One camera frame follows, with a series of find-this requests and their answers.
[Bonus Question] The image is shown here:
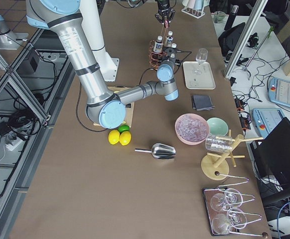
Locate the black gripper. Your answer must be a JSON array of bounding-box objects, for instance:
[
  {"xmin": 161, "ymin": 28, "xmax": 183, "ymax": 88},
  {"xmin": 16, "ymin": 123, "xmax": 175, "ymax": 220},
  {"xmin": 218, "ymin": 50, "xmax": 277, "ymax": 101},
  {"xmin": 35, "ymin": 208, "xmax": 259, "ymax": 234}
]
[{"xmin": 155, "ymin": 6, "xmax": 174, "ymax": 24}]

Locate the copper wire bottle basket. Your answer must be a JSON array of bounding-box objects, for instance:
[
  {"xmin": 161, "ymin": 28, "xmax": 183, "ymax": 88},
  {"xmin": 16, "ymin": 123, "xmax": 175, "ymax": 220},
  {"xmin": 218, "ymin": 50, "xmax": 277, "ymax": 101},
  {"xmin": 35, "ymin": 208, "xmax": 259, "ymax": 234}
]
[{"xmin": 148, "ymin": 21, "xmax": 170, "ymax": 69}]

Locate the tea bottle white cap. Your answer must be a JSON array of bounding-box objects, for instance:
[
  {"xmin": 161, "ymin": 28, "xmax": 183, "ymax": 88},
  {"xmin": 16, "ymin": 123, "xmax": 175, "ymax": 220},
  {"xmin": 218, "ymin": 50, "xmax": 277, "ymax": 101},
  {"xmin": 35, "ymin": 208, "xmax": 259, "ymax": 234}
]
[{"xmin": 153, "ymin": 35, "xmax": 163, "ymax": 53}]

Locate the white cup rack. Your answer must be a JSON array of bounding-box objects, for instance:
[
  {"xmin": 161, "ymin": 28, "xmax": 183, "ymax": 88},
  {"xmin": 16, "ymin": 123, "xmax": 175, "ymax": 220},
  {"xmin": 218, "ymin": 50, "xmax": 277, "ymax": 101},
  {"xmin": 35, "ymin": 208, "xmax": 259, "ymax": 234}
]
[{"xmin": 181, "ymin": 0, "xmax": 209, "ymax": 19}]

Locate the clear wine glass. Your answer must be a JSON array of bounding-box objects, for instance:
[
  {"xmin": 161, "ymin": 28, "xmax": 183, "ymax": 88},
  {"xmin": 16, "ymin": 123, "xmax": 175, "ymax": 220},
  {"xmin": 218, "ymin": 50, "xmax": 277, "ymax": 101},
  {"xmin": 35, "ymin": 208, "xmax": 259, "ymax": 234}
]
[{"xmin": 194, "ymin": 48, "xmax": 208, "ymax": 75}]

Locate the black thermos flask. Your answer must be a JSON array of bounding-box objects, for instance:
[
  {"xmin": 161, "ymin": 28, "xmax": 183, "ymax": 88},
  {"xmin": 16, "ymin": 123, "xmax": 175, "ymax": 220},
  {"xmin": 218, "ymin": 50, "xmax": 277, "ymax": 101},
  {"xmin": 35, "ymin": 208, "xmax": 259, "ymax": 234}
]
[{"xmin": 224, "ymin": 5, "xmax": 239, "ymax": 31}]

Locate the cream rabbit tray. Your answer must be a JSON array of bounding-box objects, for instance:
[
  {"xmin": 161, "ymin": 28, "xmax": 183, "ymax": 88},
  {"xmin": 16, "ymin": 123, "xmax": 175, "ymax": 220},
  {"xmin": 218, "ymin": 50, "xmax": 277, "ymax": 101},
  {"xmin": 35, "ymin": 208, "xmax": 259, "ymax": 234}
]
[{"xmin": 183, "ymin": 61, "xmax": 216, "ymax": 90}]

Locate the grey folded cloth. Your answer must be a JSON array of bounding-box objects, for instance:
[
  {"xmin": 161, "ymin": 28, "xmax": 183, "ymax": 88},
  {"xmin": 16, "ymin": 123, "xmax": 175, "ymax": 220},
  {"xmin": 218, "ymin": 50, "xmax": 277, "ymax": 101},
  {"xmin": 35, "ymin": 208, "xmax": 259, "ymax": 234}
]
[{"xmin": 192, "ymin": 95, "xmax": 214, "ymax": 111}]

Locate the bamboo cutting board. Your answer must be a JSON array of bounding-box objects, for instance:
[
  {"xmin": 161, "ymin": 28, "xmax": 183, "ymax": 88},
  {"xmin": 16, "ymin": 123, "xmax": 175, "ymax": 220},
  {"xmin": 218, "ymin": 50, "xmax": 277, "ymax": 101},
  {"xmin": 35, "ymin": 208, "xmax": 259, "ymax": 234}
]
[{"xmin": 86, "ymin": 84, "xmax": 134, "ymax": 129}]

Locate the pink bowl of ice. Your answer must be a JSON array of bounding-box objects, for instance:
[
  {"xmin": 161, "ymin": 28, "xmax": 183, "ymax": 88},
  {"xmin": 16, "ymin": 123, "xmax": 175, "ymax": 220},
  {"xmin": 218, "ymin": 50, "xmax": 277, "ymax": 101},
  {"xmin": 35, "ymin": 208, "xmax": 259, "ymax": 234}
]
[{"xmin": 174, "ymin": 114, "xmax": 209, "ymax": 145}]

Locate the green lime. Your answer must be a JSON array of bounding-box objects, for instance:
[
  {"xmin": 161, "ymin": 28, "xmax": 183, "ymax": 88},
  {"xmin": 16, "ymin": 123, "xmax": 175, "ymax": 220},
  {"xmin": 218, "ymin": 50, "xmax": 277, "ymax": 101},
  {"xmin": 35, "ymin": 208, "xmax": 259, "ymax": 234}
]
[{"xmin": 118, "ymin": 124, "xmax": 130, "ymax": 133}]

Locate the mint green bowl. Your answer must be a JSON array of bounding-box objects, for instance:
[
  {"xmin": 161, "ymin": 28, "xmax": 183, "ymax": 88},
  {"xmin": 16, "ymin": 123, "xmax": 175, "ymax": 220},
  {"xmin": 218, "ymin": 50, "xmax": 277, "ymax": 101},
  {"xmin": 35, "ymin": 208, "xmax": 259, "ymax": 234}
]
[{"xmin": 207, "ymin": 118, "xmax": 229, "ymax": 135}]

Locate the yellow lemon lower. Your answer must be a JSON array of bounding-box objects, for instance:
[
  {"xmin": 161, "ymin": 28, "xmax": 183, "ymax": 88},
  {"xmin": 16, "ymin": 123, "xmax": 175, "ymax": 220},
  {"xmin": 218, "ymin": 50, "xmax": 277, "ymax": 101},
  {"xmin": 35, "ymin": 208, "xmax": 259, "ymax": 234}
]
[{"xmin": 119, "ymin": 131, "xmax": 132, "ymax": 146}]

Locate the yellow lemon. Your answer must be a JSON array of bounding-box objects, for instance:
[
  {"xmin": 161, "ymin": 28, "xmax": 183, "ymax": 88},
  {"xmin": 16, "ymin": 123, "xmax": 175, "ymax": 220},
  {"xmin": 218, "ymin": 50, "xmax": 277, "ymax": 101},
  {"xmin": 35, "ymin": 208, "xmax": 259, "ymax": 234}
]
[
  {"xmin": 108, "ymin": 129, "xmax": 120, "ymax": 145},
  {"xmin": 119, "ymin": 131, "xmax": 132, "ymax": 146}
]

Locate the yellow lemon upper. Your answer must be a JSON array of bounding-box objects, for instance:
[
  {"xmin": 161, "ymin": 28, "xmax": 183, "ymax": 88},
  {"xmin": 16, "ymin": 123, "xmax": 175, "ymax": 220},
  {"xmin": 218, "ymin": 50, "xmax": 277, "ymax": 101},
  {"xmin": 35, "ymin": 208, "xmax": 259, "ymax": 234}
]
[{"xmin": 108, "ymin": 129, "xmax": 120, "ymax": 145}]

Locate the steel ice scoop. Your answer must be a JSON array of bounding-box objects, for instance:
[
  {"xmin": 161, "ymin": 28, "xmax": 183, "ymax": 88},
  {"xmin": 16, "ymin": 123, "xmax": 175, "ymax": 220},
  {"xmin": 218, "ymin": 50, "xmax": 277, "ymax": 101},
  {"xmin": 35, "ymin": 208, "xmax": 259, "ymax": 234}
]
[{"xmin": 135, "ymin": 143, "xmax": 176, "ymax": 160}]

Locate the clear glass mug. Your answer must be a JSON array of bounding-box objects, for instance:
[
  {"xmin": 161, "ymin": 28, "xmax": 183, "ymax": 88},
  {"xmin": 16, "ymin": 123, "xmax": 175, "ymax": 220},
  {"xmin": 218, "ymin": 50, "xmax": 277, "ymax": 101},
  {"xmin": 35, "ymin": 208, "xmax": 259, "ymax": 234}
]
[{"xmin": 205, "ymin": 134, "xmax": 235, "ymax": 153}]

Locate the teach pendant lower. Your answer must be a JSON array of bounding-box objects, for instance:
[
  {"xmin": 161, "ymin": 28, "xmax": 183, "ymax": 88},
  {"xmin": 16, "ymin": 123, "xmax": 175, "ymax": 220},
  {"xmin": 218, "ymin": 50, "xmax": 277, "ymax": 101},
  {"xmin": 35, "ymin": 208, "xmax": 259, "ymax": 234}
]
[{"xmin": 252, "ymin": 108, "xmax": 285, "ymax": 138}]

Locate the teach pendant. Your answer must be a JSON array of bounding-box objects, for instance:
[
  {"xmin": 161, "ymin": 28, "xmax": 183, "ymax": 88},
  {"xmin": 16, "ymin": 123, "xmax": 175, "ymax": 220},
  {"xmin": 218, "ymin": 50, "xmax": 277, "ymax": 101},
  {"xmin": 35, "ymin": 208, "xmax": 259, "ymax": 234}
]
[
  {"xmin": 268, "ymin": 78, "xmax": 290, "ymax": 108},
  {"xmin": 252, "ymin": 108, "xmax": 285, "ymax": 138}
]

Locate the teach pendant upper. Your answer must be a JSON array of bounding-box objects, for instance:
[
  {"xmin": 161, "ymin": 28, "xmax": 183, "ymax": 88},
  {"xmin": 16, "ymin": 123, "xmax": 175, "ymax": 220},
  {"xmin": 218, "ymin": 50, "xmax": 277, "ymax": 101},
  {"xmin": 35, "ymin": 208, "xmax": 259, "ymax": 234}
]
[{"xmin": 268, "ymin": 78, "xmax": 290, "ymax": 108}]

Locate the wooden cup tree stand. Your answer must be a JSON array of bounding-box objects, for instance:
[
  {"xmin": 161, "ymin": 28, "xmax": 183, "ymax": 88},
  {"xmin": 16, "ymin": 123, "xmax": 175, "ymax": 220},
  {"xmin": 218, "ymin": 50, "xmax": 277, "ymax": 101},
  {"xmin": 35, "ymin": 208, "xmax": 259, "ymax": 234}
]
[{"xmin": 201, "ymin": 134, "xmax": 264, "ymax": 180}]

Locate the black office chair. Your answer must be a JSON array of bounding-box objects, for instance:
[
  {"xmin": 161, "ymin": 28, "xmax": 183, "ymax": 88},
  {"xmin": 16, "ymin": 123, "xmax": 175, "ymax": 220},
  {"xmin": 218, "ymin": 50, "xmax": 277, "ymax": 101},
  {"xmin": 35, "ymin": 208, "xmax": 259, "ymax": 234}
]
[{"xmin": 253, "ymin": 117, "xmax": 290, "ymax": 207}]

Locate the mirror tray glass rack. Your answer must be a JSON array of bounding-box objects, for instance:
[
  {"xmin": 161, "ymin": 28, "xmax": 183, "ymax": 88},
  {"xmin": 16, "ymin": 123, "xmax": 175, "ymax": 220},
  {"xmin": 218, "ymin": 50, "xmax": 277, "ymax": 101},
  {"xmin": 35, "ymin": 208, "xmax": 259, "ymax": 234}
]
[{"xmin": 202, "ymin": 176, "xmax": 269, "ymax": 239}]

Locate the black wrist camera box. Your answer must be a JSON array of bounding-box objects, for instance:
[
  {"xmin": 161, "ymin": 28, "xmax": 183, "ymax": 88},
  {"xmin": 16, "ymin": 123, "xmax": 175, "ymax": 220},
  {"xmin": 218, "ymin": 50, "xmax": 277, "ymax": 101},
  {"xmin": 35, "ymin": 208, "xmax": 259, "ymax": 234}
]
[{"xmin": 161, "ymin": 47, "xmax": 177, "ymax": 66}]

